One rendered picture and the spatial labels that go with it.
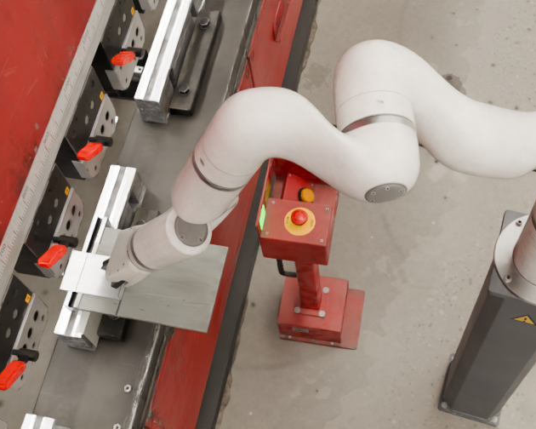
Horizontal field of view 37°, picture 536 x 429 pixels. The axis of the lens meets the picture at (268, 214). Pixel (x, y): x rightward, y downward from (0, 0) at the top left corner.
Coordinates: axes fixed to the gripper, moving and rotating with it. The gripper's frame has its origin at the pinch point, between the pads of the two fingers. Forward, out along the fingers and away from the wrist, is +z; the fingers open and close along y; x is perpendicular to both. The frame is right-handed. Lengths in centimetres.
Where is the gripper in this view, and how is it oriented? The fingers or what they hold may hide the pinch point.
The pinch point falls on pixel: (112, 265)
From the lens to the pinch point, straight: 155.9
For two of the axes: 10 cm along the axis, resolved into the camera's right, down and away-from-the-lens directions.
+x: 8.1, 4.0, 4.4
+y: -2.1, 8.8, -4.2
